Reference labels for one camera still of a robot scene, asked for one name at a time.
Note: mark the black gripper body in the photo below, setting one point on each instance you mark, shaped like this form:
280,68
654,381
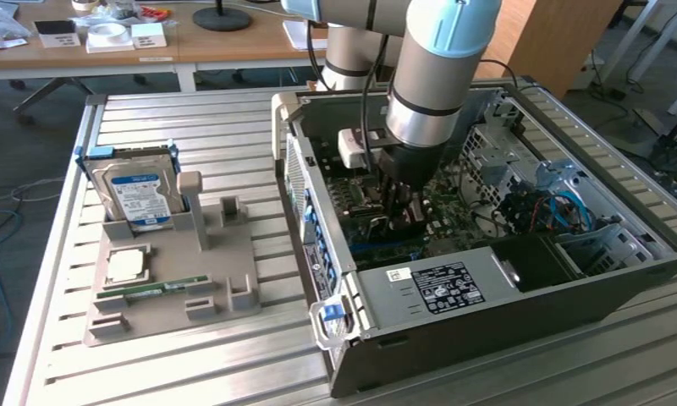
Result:
414,167

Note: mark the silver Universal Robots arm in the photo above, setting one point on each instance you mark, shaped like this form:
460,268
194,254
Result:
428,84

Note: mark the CPU socket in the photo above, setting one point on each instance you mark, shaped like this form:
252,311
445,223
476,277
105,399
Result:
369,194

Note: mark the green motherboard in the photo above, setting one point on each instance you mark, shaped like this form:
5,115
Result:
450,220

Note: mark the PCIe expansion slot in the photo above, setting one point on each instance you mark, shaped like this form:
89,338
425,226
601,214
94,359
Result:
361,247

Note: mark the perforated metal disk bay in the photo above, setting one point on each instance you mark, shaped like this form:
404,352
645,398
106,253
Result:
485,148

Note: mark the grey power supply unit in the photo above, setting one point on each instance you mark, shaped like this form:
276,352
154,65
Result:
384,296

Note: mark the blue case release latch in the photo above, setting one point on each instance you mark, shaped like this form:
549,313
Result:
330,314

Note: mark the black open PC case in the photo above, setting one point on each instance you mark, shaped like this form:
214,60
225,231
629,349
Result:
485,338

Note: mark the grey lower drive cage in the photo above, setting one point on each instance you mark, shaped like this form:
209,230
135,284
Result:
609,249

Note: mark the grey parts rack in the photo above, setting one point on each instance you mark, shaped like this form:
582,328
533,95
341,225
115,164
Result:
202,262

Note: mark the white paper stack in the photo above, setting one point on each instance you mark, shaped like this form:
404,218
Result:
296,38

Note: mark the wooden cabinet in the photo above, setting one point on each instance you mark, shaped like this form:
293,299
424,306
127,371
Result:
553,42

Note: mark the black floor stand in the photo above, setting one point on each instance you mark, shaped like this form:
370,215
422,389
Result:
649,118

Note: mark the hard disk with blue carrier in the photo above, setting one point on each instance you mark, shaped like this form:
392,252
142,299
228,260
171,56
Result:
137,196

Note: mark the green RAM stick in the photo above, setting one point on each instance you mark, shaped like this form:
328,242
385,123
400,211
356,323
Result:
146,288

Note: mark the black round lamp base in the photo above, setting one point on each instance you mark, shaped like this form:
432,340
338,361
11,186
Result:
222,19

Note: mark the silver CPU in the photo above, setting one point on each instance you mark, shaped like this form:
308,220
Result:
125,267

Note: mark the plain white box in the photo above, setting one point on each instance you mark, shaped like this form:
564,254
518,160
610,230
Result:
147,36

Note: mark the orange red clips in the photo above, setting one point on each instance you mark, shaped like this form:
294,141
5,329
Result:
154,14

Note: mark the white tape roll box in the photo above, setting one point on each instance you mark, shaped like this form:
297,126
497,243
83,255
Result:
109,38

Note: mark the white box with black label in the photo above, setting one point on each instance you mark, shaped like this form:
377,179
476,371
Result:
55,34

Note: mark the wooden desk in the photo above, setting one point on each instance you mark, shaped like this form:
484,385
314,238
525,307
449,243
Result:
33,59

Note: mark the white printed card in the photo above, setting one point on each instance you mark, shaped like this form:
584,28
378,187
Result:
5,44

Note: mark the clear plastic bag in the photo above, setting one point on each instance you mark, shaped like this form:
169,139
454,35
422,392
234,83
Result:
0,21

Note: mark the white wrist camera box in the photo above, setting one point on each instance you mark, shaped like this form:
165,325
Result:
352,148

